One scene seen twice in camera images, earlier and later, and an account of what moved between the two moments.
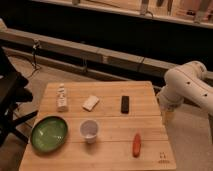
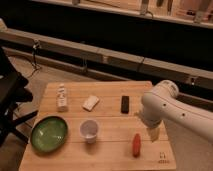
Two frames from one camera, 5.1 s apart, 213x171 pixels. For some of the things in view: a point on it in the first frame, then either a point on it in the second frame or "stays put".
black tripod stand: (36, 67) stays put
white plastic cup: (89, 128) stays put
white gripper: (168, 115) -> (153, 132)
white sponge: (90, 103) stays put
